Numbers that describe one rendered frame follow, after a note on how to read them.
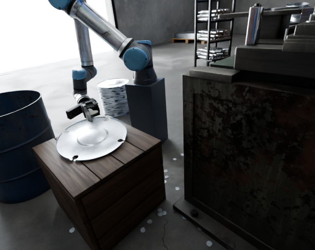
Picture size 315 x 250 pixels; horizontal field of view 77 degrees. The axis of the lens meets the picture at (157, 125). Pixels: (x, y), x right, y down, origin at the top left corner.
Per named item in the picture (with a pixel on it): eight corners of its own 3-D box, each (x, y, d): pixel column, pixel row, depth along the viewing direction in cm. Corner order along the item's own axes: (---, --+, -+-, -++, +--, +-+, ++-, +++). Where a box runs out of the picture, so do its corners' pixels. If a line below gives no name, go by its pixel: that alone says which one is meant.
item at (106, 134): (108, 167, 69) (108, 165, 68) (39, 155, 75) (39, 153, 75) (136, 121, 92) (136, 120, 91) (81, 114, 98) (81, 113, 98)
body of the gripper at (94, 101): (98, 103, 99) (92, 93, 108) (81, 107, 96) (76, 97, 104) (101, 115, 104) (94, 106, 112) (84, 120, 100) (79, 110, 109)
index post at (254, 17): (244, 44, 54) (249, 4, 49) (248, 43, 56) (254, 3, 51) (254, 45, 52) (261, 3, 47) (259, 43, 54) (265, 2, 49)
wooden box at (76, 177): (57, 203, 100) (31, 147, 83) (118, 164, 122) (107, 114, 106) (99, 261, 74) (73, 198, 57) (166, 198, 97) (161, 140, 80)
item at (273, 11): (214, 54, 74) (217, 13, 67) (232, 48, 82) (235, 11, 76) (290, 59, 58) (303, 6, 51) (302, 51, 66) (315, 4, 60)
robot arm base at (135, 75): (127, 83, 118) (125, 67, 113) (141, 76, 129) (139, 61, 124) (149, 85, 111) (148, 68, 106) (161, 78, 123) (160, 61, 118)
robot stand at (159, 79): (134, 146, 139) (124, 84, 117) (147, 133, 153) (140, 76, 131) (157, 151, 131) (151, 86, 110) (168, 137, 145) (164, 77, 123)
